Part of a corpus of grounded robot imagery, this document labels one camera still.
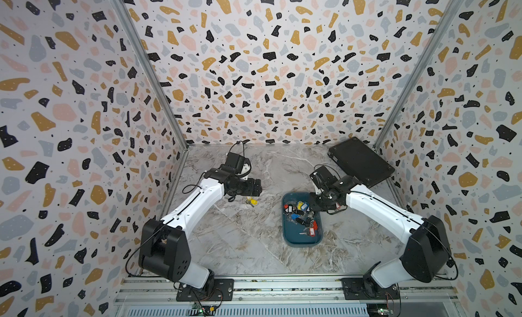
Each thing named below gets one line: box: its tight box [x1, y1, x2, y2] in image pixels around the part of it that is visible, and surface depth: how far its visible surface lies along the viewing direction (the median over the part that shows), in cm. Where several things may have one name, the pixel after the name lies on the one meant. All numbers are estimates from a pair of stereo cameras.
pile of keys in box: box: [283, 200, 319, 237], surface depth 94 cm
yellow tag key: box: [245, 196, 258, 208], surface depth 100 cm
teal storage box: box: [282, 191, 323, 248], surface depth 89 cm
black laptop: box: [327, 136, 395, 189], surface depth 115 cm
